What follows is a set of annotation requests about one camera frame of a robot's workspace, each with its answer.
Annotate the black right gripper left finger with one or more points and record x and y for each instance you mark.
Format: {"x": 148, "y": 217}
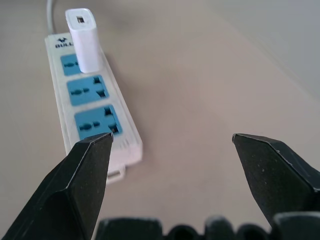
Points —
{"x": 67, "y": 190}

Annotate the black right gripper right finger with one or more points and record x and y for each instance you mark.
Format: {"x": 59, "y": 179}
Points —
{"x": 272, "y": 175}

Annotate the white power strip blue sockets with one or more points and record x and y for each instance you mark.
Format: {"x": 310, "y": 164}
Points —
{"x": 82, "y": 115}

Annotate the white USB charger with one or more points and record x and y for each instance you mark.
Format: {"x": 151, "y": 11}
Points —
{"x": 85, "y": 45}

